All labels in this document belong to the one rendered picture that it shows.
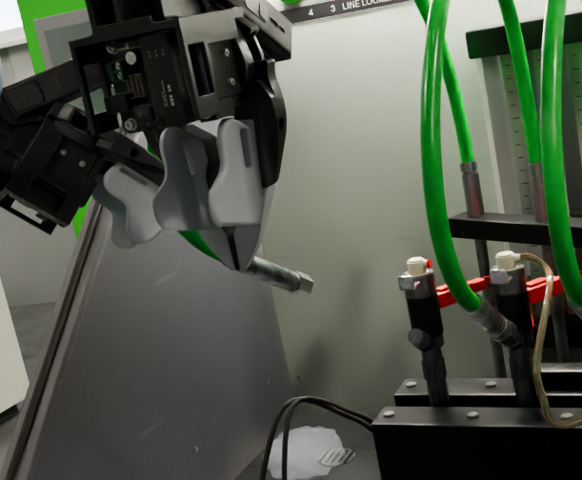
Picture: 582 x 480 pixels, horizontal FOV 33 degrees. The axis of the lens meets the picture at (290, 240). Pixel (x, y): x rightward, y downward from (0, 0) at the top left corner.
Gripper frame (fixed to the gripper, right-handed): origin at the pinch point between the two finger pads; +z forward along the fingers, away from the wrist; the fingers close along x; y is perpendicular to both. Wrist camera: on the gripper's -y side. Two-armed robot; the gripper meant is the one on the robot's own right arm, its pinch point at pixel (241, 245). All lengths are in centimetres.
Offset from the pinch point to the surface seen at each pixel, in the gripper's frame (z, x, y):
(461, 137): 2.8, 0.0, -47.6
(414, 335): 15.9, 0.0, -25.2
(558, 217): 3.2, 16.3, -12.8
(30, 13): -33, -223, -253
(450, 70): -4.3, 0.1, -47.0
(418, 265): 10.3, 0.5, -27.7
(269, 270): 7.9, -10.4, -20.8
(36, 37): -23, -223, -253
